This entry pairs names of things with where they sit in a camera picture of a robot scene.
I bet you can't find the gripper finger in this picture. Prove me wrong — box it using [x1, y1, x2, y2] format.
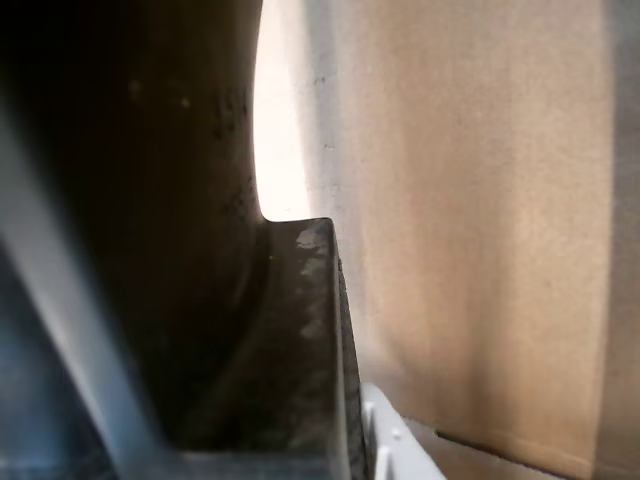
[359, 382, 447, 480]
[0, 89, 347, 480]

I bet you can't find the black leather dress shoe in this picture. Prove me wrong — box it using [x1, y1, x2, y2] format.
[0, 0, 372, 480]

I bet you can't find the open cardboard box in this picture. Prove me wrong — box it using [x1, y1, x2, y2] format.
[299, 0, 640, 480]

